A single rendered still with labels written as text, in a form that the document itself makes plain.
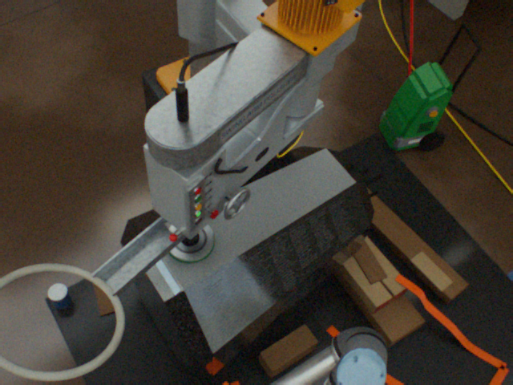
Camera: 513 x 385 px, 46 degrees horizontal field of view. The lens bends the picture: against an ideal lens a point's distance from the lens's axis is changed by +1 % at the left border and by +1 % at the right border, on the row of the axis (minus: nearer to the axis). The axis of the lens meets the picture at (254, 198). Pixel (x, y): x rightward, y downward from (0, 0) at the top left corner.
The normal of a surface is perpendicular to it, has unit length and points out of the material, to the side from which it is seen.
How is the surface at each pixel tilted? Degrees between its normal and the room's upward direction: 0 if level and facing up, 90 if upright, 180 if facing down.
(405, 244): 0
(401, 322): 0
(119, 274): 2
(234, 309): 45
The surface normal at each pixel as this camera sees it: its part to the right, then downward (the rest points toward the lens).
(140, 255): 0.08, -0.55
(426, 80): -0.47, -0.33
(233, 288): 0.46, 0.11
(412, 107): -0.89, 0.04
